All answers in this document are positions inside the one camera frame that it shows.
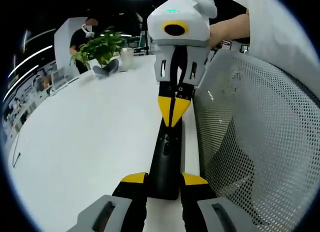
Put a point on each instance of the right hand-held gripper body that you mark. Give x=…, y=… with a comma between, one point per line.
x=180, y=14

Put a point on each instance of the grey mesh office chair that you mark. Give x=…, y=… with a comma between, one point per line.
x=262, y=129

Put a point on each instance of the green potted plant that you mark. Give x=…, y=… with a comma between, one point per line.
x=100, y=46

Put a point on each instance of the white cup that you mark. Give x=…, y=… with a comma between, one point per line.
x=126, y=57

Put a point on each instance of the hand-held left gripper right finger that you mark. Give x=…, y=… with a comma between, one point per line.
x=197, y=199

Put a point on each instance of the black remote control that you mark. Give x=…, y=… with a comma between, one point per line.
x=165, y=161

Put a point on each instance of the grey plant pot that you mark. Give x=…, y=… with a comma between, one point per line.
x=106, y=69

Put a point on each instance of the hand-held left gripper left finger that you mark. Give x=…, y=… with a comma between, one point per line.
x=127, y=199

